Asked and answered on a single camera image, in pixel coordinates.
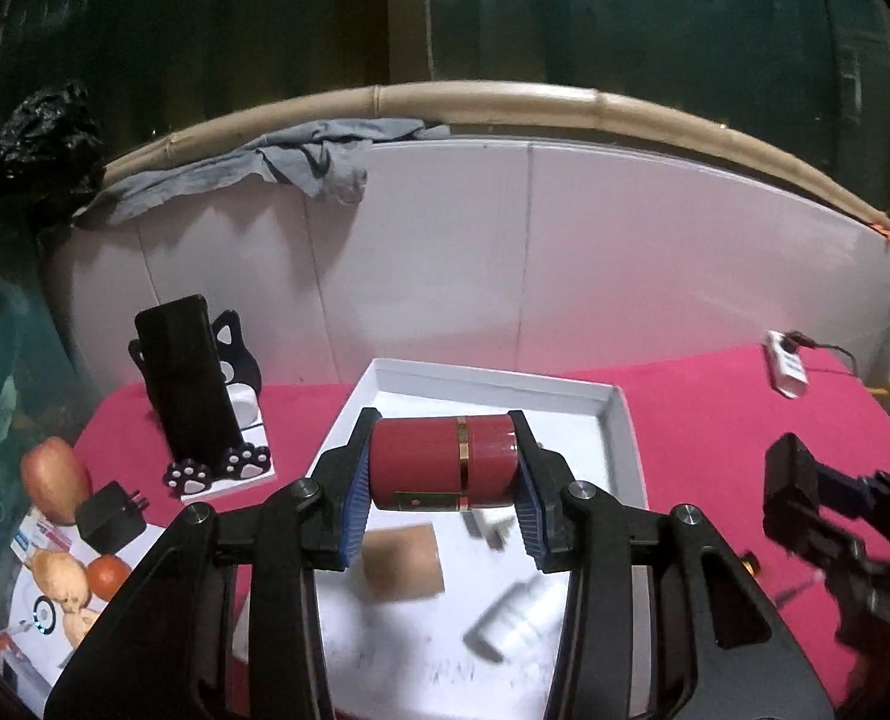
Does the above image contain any black adapter cable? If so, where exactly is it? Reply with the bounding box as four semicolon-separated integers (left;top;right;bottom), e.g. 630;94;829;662
786;330;866;376

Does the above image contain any cat paw phone stand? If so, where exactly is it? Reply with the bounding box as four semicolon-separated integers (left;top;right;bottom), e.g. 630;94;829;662
128;309;275;503

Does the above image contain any bamboo rail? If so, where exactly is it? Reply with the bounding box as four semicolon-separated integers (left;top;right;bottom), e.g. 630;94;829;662
100;80;890;241

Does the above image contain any black charger with prongs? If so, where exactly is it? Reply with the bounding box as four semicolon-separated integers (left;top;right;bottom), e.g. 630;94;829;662
75;480;150;552

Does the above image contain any red apple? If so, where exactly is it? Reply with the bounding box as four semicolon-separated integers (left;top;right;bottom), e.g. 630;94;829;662
21;436;91;526

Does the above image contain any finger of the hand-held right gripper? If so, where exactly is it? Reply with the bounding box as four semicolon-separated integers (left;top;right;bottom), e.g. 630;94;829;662
816;461;890;541
771;523;866;587

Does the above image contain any black plastic bag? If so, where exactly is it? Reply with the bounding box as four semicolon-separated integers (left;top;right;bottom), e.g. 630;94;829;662
0;82;105;222

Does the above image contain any small medicine box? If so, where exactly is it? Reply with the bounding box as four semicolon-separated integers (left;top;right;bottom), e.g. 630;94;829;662
11;510;79;563

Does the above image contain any grey cloth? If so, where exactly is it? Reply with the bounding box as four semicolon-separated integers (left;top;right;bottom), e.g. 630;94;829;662
104;118;453;226

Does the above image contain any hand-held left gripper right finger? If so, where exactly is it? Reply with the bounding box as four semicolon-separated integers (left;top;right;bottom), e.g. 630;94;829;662
505;409;836;720

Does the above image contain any white plastic bottle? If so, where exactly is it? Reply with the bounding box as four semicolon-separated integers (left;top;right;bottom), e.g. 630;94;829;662
464;580;566;662

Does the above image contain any white paper sheet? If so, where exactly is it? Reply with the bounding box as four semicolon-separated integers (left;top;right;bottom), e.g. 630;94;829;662
0;517;169;713

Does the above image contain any black smartphone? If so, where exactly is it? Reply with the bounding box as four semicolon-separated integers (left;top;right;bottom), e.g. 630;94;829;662
134;295;240;466

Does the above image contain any white tray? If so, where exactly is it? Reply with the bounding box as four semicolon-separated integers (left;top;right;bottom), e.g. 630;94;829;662
231;358;652;720

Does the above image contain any grey metal part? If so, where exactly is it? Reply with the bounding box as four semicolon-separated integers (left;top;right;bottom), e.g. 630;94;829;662
466;510;513;550

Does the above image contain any red tablecloth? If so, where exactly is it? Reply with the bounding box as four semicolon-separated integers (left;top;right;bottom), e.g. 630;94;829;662
74;341;890;720

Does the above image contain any white handheld device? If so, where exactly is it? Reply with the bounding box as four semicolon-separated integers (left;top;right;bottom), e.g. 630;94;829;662
0;634;41;695

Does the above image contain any small orange fruit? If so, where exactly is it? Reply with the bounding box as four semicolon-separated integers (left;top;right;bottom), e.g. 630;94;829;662
85;555;133;602

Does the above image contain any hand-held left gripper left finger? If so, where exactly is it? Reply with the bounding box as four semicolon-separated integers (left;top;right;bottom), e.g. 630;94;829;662
44;407;382;720

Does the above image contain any white power adapter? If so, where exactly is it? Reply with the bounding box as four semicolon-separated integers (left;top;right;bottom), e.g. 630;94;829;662
766;330;810;398

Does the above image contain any brown tape roll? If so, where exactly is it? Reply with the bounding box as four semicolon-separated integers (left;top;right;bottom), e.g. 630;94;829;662
361;525;446;602

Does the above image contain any red cylinder container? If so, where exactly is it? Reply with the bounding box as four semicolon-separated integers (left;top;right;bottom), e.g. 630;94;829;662
368;414;521;512

